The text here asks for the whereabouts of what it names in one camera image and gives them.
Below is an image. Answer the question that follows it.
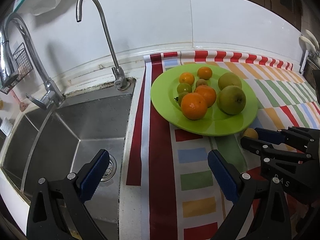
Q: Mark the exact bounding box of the small orange tangerine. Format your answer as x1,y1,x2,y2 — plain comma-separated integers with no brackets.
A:
179,72,195,86
197,67,213,80

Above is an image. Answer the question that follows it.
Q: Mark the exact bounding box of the small green tangerine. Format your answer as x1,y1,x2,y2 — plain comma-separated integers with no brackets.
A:
176,83,192,94

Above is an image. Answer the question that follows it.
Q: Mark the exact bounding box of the stainless steel sink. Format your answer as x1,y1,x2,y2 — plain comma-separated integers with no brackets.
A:
1,79,136,239

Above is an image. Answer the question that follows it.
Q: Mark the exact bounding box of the green tangerine with stem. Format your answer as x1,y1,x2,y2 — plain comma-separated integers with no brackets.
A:
174,92,188,106

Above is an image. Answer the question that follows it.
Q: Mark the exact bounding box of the thin gooseneck faucet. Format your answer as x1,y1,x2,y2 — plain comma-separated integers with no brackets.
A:
75,0,130,91

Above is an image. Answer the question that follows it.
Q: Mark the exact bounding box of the green plate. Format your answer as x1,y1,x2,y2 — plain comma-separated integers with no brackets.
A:
151,63,258,137

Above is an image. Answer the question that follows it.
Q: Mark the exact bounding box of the wire sponge basket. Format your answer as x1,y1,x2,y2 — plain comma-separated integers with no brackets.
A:
1,42,33,94

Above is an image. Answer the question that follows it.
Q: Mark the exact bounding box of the green apple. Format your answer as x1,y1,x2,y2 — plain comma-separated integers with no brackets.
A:
217,86,246,115

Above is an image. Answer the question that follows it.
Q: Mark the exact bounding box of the brown kiwi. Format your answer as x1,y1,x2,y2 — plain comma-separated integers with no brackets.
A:
196,79,208,88
241,128,258,140

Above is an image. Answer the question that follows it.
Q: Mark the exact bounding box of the large chrome kitchen faucet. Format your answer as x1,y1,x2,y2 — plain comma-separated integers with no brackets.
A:
1,12,65,110

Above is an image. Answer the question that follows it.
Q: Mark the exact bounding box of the large yellow-green pear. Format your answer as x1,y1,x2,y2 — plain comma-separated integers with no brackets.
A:
218,72,242,90

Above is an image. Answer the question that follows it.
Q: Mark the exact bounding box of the striped colourful table cloth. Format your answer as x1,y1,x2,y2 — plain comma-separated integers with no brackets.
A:
119,50,319,239

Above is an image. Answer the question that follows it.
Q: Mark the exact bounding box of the large orange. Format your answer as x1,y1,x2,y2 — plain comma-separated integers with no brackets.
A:
181,93,208,120
194,86,217,108

